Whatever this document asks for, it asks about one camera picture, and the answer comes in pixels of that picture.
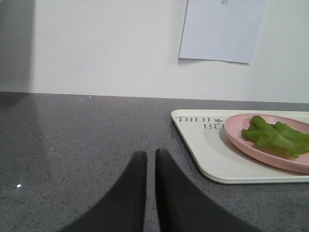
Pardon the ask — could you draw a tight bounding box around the pink round plate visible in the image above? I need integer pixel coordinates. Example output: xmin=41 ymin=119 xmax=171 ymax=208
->
xmin=224 ymin=113 xmax=309 ymax=174

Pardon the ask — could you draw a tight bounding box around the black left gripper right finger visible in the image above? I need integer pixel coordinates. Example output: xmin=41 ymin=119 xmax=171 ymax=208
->
xmin=155 ymin=149 xmax=259 ymax=232

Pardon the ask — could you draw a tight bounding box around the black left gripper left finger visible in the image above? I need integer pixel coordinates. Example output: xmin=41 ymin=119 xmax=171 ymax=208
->
xmin=62 ymin=151 xmax=147 ymax=232

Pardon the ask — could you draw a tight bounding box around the cream bear serving tray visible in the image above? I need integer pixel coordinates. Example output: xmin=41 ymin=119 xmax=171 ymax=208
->
xmin=171 ymin=109 xmax=309 ymax=184

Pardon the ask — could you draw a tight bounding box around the green lettuce leaf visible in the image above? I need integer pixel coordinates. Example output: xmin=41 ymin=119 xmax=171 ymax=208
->
xmin=241 ymin=116 xmax=309 ymax=158

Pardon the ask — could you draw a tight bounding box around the white paper sheet on wall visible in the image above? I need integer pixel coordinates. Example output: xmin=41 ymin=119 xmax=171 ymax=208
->
xmin=179 ymin=0 xmax=267 ymax=64

